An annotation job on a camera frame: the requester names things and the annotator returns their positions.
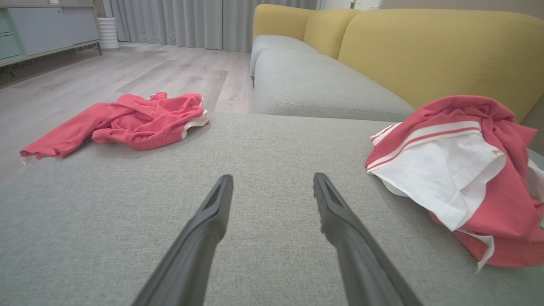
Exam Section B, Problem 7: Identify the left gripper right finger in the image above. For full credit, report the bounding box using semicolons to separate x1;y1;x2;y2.
313;172;423;306

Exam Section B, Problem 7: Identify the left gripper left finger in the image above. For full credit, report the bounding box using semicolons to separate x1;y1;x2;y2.
131;174;234;306

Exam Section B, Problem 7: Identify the red white basketball jersey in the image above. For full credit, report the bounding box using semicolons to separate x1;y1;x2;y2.
365;95;544;272

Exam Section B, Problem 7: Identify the wide grey sofa seat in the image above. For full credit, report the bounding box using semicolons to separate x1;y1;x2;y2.
0;113;544;306

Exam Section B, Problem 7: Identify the grey sofa seat cushion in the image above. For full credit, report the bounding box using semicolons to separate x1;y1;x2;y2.
250;34;319;78
253;48;416;123

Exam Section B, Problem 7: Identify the grey pleated curtain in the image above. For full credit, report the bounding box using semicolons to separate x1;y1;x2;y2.
103;0;318;53

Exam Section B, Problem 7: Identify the white ribbed floor vase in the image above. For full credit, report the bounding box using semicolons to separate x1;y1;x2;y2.
97;17;121;51

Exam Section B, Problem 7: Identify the grey sideboard cabinet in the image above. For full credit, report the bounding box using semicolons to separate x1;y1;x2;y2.
0;0;103;68

